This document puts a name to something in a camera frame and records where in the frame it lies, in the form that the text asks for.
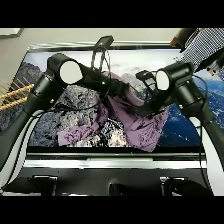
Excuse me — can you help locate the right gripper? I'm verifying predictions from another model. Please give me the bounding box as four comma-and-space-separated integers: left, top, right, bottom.
141, 94, 170, 118

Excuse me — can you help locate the checked shirt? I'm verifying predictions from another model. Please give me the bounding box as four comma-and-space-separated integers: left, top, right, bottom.
179, 28, 224, 73

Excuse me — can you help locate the silver frame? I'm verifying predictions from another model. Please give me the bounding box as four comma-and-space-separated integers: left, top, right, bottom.
0, 151, 224, 197

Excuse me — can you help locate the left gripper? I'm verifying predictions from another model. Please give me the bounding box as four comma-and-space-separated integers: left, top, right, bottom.
105, 77, 132, 98

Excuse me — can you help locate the purple garment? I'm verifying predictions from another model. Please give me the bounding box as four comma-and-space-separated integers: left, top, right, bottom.
56, 70, 171, 153

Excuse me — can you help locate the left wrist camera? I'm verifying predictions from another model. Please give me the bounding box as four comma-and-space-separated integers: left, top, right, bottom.
90, 35, 115, 73

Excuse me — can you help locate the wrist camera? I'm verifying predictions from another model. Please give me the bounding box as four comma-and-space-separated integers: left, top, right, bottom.
90, 35, 115, 73
135, 69, 158, 98

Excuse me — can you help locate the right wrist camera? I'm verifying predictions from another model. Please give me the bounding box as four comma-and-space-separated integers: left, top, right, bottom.
135, 69, 158, 98

